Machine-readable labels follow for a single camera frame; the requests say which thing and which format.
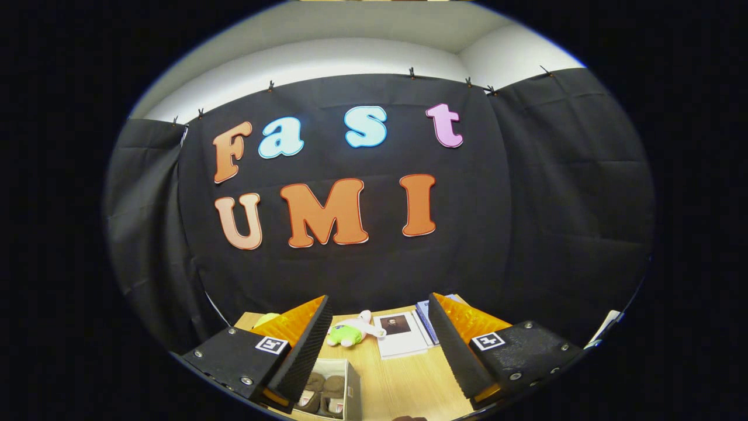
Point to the light blue book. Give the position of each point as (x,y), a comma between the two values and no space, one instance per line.
(425,318)

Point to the pink and green plush toy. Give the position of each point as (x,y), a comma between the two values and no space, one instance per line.
(345,336)

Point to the white book with portrait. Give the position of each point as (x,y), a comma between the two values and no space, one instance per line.
(403,345)

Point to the black backdrop cloth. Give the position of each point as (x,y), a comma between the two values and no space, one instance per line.
(467,234)

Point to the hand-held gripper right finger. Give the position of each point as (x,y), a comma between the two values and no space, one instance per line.
(456,351)

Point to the row of black cloth clips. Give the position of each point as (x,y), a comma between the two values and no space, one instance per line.
(412,72)

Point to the brown fuzzy shoe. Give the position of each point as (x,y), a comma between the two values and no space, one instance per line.
(312,389)
(333,392)

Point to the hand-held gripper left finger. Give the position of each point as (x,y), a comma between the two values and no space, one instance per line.
(304,351)

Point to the grey fabric storage box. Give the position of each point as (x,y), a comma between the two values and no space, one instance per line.
(353,386)

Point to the yellow knitted ball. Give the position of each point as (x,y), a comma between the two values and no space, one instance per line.
(266,320)

